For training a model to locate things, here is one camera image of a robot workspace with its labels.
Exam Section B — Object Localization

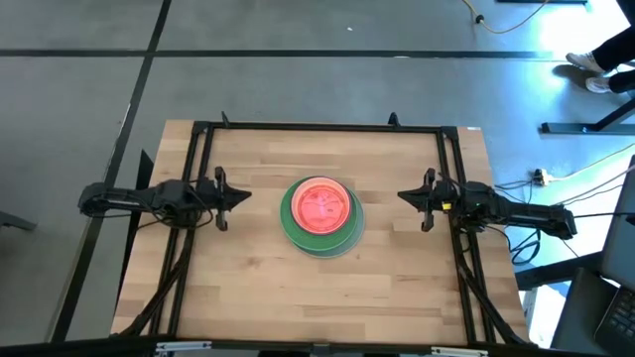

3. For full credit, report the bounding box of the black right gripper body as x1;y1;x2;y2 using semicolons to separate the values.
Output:
421;167;466;233

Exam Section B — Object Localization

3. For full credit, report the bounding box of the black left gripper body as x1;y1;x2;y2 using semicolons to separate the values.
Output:
195;167;230;232

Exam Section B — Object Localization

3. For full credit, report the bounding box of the light green plastic plate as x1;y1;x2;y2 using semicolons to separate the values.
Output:
279;176;359;252

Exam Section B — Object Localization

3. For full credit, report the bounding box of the teal plastic plate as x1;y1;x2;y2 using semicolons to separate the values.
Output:
285;187;365;257

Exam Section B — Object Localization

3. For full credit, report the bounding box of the pink transparent plastic plate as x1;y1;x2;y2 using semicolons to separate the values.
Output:
291;177;354;235

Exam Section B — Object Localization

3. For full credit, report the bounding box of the black desk leg bar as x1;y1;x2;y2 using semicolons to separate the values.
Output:
514;250;604;292

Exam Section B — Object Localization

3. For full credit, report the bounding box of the black desk foot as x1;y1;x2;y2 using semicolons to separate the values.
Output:
540;96;635;136

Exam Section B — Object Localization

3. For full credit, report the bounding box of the person's white shoe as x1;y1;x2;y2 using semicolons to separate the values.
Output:
584;76;615;94
566;52;605;74

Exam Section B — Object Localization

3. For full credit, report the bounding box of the grey furniture foot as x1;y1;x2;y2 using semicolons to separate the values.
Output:
0;210;39;233

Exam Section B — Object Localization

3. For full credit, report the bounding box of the grey laptop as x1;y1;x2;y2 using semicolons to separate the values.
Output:
593;154;635;357

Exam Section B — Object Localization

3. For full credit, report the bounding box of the person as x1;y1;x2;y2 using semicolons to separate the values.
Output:
565;24;635;95

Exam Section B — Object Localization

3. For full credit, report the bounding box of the black table frame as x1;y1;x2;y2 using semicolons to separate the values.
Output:
116;111;535;348

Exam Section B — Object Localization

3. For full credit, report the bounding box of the silver bracket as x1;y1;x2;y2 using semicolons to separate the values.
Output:
430;346;490;357
155;340;213;355

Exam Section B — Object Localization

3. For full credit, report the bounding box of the yellow extension cable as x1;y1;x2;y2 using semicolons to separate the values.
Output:
460;0;552;36

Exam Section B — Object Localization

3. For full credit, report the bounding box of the black mount bar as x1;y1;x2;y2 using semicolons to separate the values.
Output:
0;335;635;357

